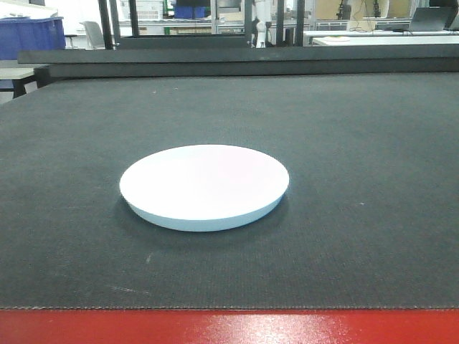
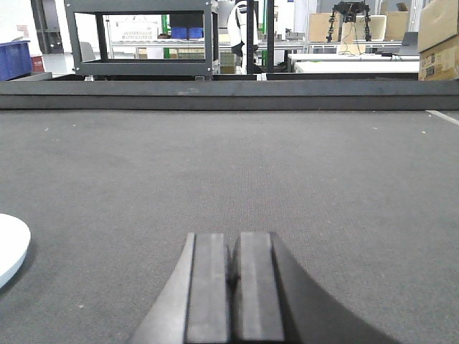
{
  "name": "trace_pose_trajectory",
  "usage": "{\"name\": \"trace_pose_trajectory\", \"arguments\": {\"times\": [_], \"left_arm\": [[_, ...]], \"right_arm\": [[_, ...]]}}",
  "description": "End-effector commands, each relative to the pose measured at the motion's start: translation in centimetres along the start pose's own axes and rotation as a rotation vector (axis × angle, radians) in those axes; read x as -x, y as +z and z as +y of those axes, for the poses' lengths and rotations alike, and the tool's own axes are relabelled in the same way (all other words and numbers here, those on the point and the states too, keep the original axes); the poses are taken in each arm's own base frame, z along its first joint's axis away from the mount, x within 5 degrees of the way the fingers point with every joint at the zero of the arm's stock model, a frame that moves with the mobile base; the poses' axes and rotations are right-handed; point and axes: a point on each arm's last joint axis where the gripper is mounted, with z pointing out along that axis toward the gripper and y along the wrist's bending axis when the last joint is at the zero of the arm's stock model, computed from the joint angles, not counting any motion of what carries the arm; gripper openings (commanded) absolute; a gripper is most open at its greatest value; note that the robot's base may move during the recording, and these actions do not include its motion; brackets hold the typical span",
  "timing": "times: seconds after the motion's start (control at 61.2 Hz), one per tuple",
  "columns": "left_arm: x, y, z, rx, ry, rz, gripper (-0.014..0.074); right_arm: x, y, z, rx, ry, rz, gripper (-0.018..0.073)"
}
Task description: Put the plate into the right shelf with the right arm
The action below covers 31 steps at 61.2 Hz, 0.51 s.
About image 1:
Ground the pale blue round tray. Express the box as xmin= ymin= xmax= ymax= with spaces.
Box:
xmin=119 ymin=145 xmax=290 ymax=232

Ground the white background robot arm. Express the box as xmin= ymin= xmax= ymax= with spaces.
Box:
xmin=252 ymin=0 xmax=271 ymax=49

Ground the black woven table mat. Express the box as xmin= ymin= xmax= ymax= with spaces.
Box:
xmin=0 ymin=72 xmax=459 ymax=311

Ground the white background table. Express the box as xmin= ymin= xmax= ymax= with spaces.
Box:
xmin=303 ymin=30 xmax=458 ymax=47

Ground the white office chair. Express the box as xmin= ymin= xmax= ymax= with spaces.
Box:
xmin=81 ymin=21 xmax=105 ymax=49

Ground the open laptop on table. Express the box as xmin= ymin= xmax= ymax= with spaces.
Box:
xmin=407 ymin=6 xmax=457 ymax=32

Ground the blue crate in background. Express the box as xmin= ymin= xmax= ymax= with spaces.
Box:
xmin=1 ymin=16 xmax=66 ymax=60

